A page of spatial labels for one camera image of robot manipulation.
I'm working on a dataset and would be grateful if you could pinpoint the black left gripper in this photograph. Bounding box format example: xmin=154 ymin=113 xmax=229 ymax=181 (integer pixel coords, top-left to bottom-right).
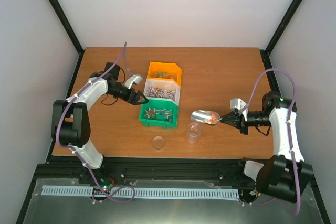
xmin=107 ymin=83 xmax=148 ymax=105

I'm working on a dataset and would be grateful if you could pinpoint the white plastic candy bin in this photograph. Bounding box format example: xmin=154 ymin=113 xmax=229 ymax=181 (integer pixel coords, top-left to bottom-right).
xmin=144 ymin=79 xmax=181 ymax=106

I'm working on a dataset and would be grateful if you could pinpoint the green plastic candy bin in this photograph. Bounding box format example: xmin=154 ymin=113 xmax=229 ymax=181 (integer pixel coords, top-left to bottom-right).
xmin=139 ymin=99 xmax=179 ymax=129

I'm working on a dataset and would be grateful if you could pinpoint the metal candy scoop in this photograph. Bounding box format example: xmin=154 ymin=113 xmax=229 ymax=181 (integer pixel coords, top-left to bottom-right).
xmin=191 ymin=110 xmax=221 ymax=125

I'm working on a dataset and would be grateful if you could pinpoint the orange plastic candy bin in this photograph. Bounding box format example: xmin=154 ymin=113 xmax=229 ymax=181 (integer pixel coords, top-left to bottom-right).
xmin=147 ymin=61 xmax=182 ymax=86

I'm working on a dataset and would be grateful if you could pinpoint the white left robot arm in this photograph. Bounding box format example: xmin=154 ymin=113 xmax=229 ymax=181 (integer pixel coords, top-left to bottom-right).
xmin=51 ymin=62 xmax=149 ymax=184

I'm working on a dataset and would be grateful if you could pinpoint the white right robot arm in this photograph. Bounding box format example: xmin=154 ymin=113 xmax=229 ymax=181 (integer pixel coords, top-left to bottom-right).
xmin=191 ymin=91 xmax=313 ymax=203

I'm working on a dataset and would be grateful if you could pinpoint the clear plastic jar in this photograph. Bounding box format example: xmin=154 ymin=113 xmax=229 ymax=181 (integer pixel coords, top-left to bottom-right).
xmin=186 ymin=122 xmax=202 ymax=145

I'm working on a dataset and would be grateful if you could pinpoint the clear round jar lid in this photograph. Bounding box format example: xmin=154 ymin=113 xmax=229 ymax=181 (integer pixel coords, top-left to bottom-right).
xmin=151 ymin=136 xmax=166 ymax=150

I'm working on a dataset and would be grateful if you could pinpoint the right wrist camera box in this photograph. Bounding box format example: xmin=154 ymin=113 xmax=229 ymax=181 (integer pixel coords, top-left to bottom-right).
xmin=230 ymin=98 xmax=249 ymax=122

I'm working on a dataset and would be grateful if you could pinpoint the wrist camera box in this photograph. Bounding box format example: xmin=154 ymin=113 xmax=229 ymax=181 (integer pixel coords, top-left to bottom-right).
xmin=230 ymin=98 xmax=249 ymax=122
xmin=124 ymin=74 xmax=143 ymax=89

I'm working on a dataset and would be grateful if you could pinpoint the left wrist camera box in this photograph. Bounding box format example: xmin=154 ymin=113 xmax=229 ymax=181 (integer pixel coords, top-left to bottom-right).
xmin=124 ymin=74 xmax=143 ymax=89

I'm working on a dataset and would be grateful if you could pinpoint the black aluminium frame base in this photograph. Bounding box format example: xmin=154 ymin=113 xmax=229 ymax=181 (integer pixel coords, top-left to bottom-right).
xmin=15 ymin=47 xmax=331 ymax=224

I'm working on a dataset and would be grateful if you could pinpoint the light blue slotted cable duct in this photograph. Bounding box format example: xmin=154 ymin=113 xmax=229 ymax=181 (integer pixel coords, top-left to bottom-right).
xmin=41 ymin=185 xmax=239 ymax=201

